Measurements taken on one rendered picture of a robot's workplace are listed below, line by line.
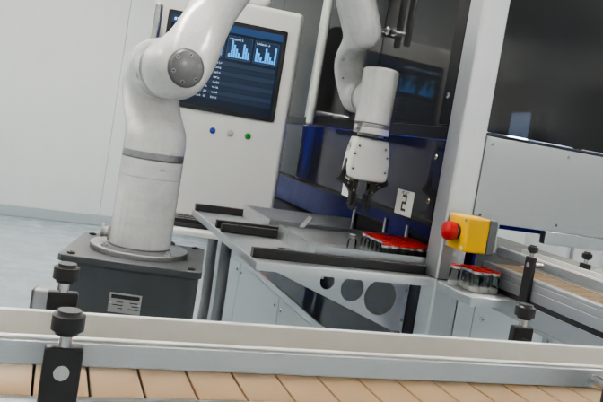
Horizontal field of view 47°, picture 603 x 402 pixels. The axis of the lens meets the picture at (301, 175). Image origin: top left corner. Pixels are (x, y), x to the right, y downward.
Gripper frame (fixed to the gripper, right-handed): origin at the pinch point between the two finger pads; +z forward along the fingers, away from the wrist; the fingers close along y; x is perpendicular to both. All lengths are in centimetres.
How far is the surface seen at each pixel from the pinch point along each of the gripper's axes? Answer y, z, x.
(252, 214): -14.7, 10.7, 36.0
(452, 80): 11.7, -30.6, -12.5
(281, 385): -49, 8, -97
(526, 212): 31.4, -4.4, -20.4
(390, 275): 1.4, 13.2, -19.0
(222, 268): -7, 38, 89
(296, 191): 19, 8, 99
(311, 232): -6.0, 10.3, 11.5
